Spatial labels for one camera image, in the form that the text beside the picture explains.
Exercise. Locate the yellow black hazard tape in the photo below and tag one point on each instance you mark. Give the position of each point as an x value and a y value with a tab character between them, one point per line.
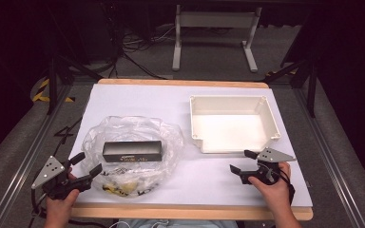
41	91

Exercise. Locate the person's left hand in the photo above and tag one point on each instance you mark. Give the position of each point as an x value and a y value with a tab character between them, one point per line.
61	204

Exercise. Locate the white plastic bin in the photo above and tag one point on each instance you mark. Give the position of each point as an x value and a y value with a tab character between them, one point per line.
231	126

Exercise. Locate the grey metal stand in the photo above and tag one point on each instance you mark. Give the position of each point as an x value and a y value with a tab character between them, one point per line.
215	19

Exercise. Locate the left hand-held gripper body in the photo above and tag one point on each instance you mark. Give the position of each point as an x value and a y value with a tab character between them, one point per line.
49	171

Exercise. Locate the open black box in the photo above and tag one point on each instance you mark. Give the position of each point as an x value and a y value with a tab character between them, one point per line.
132	152

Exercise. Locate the person's right hand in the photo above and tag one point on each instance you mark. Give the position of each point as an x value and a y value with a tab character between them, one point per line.
273	191

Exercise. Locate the aluminium floor rail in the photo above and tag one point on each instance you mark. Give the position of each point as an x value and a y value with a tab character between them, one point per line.
332	158
22	164

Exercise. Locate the white table mat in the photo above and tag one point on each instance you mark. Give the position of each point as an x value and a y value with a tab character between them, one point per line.
139	101

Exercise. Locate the black tripod stand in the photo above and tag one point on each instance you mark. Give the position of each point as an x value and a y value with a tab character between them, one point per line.
312	85
52	82

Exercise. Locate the yellow scrap in bag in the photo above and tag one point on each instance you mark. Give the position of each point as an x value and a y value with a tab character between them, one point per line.
122	187

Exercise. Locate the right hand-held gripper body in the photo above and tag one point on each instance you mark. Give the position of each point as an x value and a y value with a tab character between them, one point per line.
270	167

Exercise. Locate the clear plastic bag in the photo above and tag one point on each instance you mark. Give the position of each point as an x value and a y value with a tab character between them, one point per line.
136	129

